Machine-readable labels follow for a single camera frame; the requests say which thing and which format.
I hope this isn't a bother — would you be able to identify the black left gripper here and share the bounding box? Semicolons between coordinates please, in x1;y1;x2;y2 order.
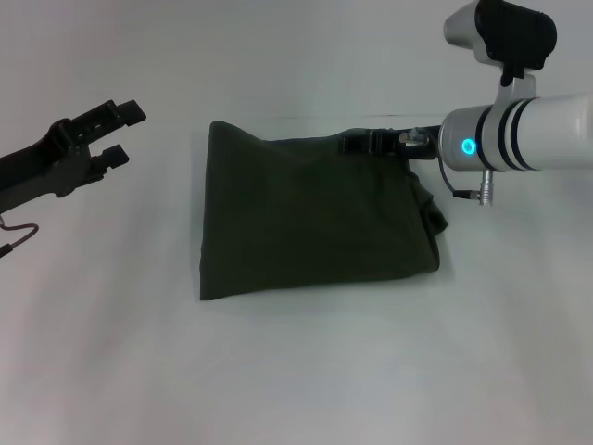
0;97;149;210

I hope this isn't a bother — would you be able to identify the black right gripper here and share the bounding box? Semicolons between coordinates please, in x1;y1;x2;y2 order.
341;123;444;164

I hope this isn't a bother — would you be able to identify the dark green FREE t-shirt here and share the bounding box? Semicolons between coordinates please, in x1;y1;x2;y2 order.
197;117;450;303

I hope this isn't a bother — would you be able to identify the left arm connector cable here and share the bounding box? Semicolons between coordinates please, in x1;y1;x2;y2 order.
0;214;41;261

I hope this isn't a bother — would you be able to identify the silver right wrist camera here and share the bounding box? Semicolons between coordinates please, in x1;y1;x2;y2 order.
441;0;559;101

